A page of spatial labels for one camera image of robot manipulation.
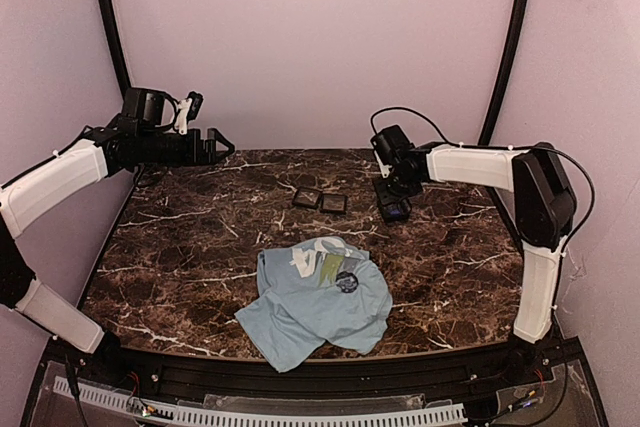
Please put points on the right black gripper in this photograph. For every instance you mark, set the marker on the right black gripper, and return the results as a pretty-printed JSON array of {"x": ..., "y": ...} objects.
[{"x": 391, "y": 202}]

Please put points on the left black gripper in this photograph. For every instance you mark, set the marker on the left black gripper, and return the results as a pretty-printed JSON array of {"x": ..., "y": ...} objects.
[{"x": 195, "y": 147}]

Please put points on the light blue printed t-shirt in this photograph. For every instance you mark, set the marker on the light blue printed t-shirt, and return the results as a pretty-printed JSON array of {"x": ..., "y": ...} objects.
[{"x": 319, "y": 291}]

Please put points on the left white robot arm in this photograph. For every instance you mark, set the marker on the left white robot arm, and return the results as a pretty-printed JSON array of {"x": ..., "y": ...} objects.
[{"x": 97, "y": 154}]

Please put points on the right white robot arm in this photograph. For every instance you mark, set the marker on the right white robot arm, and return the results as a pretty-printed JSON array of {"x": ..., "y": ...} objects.
[{"x": 544, "y": 204}]

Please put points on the right black display box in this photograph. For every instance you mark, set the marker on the right black display box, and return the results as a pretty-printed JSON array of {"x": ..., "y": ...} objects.
[{"x": 394, "y": 213}]

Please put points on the black display box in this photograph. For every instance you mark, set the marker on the black display box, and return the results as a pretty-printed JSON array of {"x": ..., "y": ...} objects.
[
  {"x": 394, "y": 213},
  {"x": 307, "y": 198},
  {"x": 334, "y": 203}
]

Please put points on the middle black display box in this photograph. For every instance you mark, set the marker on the middle black display box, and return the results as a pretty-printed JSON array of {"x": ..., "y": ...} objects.
[{"x": 334, "y": 203}]

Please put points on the left black display box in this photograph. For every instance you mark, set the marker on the left black display box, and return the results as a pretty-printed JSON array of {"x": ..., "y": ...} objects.
[{"x": 307, "y": 198}]

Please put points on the black front frame rail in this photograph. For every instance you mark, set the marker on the black front frame rail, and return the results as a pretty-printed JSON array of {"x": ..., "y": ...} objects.
[{"x": 468, "y": 373}]

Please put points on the left black frame post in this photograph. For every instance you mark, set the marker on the left black frame post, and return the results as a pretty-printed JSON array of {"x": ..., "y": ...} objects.
[{"x": 114, "y": 44}]

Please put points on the black frame post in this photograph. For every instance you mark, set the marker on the black frame post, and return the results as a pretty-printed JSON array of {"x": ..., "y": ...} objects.
[
  {"x": 510, "y": 48},
  {"x": 114, "y": 44}
]

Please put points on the white slotted cable duct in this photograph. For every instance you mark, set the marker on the white slotted cable duct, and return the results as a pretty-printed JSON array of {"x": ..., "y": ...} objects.
[{"x": 217, "y": 410}]

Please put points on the right black frame post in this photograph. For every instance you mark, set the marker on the right black frame post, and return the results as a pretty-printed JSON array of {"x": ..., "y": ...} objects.
[{"x": 510, "y": 48}]

